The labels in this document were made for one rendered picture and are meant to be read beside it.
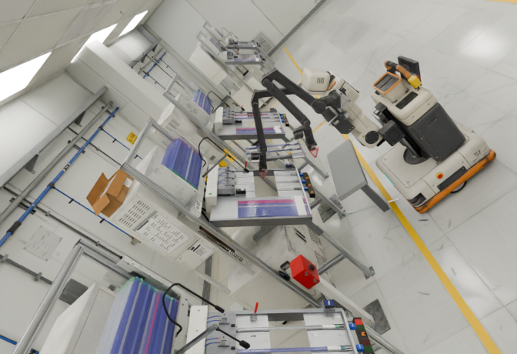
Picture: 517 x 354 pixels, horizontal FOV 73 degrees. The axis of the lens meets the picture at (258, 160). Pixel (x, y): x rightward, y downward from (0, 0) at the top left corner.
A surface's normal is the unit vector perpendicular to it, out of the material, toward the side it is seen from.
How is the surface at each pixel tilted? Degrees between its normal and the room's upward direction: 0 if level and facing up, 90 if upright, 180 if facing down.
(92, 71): 90
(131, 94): 90
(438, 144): 90
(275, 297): 90
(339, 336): 47
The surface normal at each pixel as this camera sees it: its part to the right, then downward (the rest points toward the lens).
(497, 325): -0.70, -0.61
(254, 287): 0.07, 0.47
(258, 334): 0.04, -0.88
